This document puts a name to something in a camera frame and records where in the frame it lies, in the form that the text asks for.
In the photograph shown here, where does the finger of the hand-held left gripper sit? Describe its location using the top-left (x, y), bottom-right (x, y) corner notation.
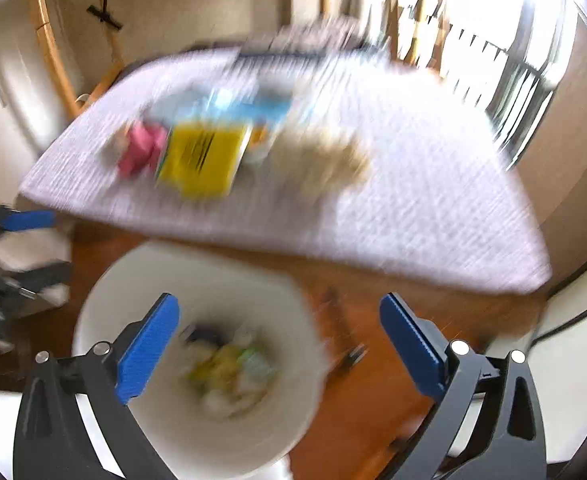
top-left (0, 206), bottom-right (57, 243)
top-left (0, 261), bottom-right (72, 297)

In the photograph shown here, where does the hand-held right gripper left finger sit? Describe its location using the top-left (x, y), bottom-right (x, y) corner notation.
top-left (13, 292), bottom-right (180, 480)

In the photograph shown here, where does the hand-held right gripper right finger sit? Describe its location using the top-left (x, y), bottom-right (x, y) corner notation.
top-left (379, 293), bottom-right (547, 480)

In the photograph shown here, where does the pink medicine box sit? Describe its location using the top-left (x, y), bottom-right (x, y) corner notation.
top-left (116, 122), bottom-right (170, 178)

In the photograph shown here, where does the white and orange box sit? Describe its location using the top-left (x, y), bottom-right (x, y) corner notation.
top-left (243, 125), bottom-right (280, 167)

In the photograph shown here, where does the small dark object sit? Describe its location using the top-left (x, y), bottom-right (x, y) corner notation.
top-left (337, 344), bottom-right (370, 372)

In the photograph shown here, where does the crumpled wrappers pile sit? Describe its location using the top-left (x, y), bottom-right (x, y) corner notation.
top-left (182, 324), bottom-right (280, 420)

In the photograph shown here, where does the wooden table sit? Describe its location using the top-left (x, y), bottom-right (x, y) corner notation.
top-left (70, 217), bottom-right (544, 311)

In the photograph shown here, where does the lavender quilted table mat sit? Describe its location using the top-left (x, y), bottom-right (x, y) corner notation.
top-left (18, 50), bottom-right (554, 296)

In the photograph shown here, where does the yellow box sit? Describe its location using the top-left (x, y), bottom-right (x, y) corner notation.
top-left (156, 122), bottom-right (251, 198)

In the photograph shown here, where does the crumpled blue face mask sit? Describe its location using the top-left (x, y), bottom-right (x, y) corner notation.
top-left (152, 91), bottom-right (211, 123)

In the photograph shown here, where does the crumpled beige paper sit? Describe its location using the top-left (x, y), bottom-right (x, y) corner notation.
top-left (277, 129), bottom-right (375, 197)

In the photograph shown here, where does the light blue box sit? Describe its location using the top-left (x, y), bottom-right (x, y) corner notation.
top-left (210, 85), bottom-right (294, 126)

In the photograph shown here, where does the black remote control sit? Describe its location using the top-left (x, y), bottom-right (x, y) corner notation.
top-left (233, 45), bottom-right (335, 68)

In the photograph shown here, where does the window with blinds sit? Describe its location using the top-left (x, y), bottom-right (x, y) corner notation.
top-left (443, 0), bottom-right (577, 173)

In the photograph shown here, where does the wooden chair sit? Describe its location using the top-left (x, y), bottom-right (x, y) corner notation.
top-left (318, 0), bottom-right (450, 68)

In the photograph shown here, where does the black cable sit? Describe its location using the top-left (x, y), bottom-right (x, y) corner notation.
top-left (531, 300), bottom-right (587, 346)

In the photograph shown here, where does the curved wooden frame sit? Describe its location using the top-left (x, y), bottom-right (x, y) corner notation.
top-left (27, 0), bottom-right (126, 117)

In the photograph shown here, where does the black cross-shaped bracket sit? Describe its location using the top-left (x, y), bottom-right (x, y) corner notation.
top-left (86, 0), bottom-right (124, 32)

